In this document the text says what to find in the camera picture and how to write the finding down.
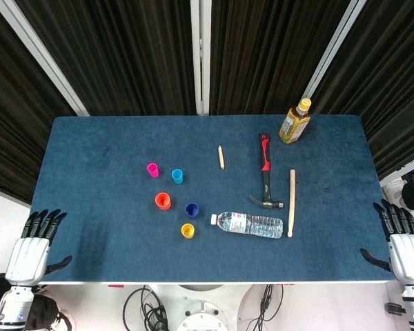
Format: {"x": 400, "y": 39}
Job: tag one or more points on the left black-fingered robot hand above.
{"x": 27, "y": 257}

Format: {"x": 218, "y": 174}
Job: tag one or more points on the right black-fingered robot hand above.
{"x": 410, "y": 255}

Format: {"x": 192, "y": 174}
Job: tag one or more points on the pink plastic cup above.
{"x": 153, "y": 171}

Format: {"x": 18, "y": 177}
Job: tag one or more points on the yellow plastic cup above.
{"x": 188, "y": 231}

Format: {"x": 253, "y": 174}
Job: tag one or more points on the light blue plastic cup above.
{"x": 177, "y": 177}

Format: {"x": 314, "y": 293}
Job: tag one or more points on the dark blue plastic cup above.
{"x": 192, "y": 211}

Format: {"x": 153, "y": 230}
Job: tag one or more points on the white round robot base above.
{"x": 200, "y": 310}

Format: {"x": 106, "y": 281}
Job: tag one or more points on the black cloth bag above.
{"x": 48, "y": 313}

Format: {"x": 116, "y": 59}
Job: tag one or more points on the blue felt table cover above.
{"x": 117, "y": 241}

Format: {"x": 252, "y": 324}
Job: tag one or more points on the long wooden drumstick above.
{"x": 292, "y": 200}

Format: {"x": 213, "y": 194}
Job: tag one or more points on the black pleated curtain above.
{"x": 393, "y": 86}
{"x": 10, "y": 113}
{"x": 269, "y": 58}
{"x": 124, "y": 58}

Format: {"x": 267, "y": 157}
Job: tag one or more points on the orange plastic cup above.
{"x": 163, "y": 202}

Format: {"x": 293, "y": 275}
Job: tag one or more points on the clear plastic water bottle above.
{"x": 252, "y": 225}

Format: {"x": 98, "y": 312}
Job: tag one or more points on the red and black claw hammer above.
{"x": 265, "y": 165}

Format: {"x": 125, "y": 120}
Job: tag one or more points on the tea bottle with yellow cap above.
{"x": 293, "y": 127}

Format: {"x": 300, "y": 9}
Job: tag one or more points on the short wooden stick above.
{"x": 221, "y": 157}

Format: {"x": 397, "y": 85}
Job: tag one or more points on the small black clamp bracket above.
{"x": 393, "y": 308}

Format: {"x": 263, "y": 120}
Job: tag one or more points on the white frame post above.
{"x": 334, "y": 45}
{"x": 200, "y": 58}
{"x": 41, "y": 55}

